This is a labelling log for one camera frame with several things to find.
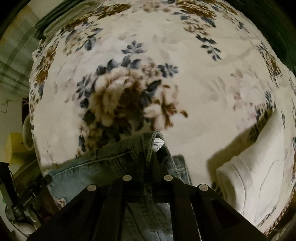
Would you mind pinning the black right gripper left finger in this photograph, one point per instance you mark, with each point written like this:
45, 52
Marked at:
96, 213

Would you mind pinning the folded white pants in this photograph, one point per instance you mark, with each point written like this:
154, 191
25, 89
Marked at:
251, 182

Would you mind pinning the folded grey-blue jeans stack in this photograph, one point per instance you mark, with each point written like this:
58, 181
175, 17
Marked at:
61, 15

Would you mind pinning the green striped curtain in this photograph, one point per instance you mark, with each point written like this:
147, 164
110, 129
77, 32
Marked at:
17, 45

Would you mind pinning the blue denim ripped shorts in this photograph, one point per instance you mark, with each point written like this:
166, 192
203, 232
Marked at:
146, 221

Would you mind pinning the floral bed blanket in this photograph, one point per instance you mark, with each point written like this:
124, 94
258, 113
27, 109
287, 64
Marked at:
199, 72

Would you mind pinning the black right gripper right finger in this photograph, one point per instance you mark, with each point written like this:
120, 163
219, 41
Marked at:
198, 213

